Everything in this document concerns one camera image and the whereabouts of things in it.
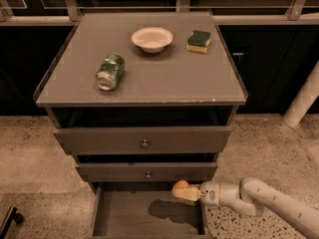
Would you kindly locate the drawer metal knob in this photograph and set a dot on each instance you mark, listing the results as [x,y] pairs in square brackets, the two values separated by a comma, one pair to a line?
[148,175]
[144,144]

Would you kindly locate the green soda can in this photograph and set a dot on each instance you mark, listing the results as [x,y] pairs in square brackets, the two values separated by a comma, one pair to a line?
[110,72]

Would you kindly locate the white pole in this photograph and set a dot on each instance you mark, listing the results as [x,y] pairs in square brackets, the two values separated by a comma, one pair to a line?
[305,98]

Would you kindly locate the middle drawer metal knob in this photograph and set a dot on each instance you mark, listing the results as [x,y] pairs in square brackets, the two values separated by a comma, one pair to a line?
[148,175]

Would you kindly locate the orange fruit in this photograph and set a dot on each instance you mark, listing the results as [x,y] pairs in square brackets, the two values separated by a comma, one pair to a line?
[180,190]

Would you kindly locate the top grey drawer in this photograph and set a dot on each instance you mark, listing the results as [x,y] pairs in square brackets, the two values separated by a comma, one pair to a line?
[127,140]

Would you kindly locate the bottom open grey drawer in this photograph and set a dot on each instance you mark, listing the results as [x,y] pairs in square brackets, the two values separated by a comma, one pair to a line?
[145,210]

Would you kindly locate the top drawer metal knob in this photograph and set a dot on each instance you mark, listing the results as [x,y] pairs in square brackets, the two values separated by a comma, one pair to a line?
[144,144]

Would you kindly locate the metal railing frame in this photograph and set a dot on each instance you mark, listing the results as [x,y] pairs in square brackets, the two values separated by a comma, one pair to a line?
[223,12]

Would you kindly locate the white bowl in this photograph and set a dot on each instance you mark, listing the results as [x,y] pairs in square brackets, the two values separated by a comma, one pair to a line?
[152,39]

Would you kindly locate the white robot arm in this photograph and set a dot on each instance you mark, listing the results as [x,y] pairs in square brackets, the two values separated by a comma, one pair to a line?
[250,197]

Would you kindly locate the middle grey drawer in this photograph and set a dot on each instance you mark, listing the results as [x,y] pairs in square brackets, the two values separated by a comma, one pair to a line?
[136,172]

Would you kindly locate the black caster wheel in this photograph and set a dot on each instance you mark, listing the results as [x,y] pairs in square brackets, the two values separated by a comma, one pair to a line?
[11,216]

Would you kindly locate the green yellow sponge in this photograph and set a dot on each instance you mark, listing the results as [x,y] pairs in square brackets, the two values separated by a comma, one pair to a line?
[198,41]

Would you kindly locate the grey drawer cabinet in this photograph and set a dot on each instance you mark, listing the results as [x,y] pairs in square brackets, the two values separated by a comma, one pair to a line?
[174,87]

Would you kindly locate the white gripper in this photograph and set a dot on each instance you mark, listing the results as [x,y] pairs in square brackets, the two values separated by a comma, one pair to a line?
[209,193]

